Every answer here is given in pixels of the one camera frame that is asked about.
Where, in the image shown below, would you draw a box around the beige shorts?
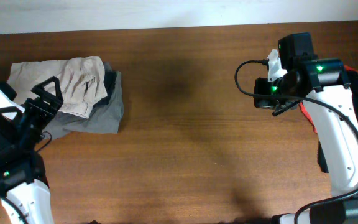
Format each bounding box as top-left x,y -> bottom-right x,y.
7,56 -> 108,118

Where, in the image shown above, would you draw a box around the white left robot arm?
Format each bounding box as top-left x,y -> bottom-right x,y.
0,77 -> 63,223

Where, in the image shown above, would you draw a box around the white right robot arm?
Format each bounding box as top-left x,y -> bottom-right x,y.
253,50 -> 358,223

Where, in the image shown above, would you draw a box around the folded grey garment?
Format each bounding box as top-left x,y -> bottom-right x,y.
44,62 -> 124,139

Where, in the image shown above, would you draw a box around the folded black garment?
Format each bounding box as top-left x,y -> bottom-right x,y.
96,70 -> 117,106

